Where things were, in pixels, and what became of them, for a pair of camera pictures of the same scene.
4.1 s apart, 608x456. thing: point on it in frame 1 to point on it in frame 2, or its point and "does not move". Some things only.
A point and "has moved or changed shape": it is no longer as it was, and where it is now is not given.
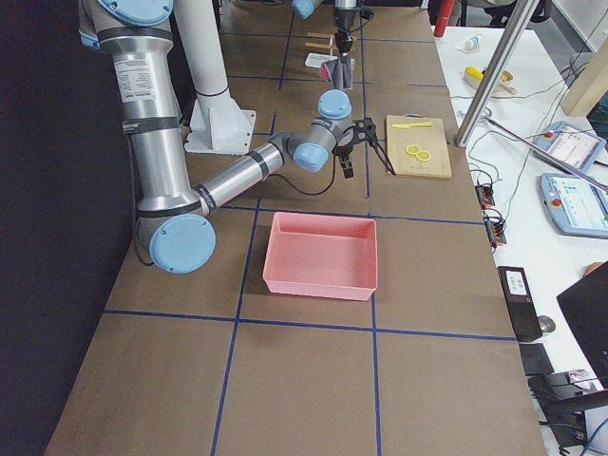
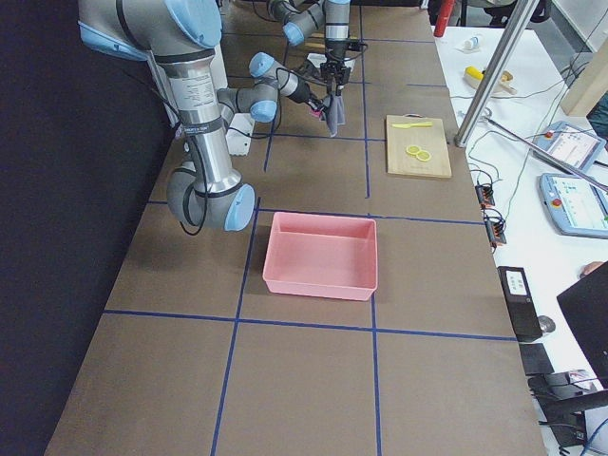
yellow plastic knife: [408, 125] does not move
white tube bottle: [472, 43] does not move
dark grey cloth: [341, 72] has moved or changed shape
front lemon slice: [423, 155] does not move
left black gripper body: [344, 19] to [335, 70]
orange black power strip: [484, 195] does not move
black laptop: [586, 306] does not move
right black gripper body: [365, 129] to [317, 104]
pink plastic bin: [322, 255] does not move
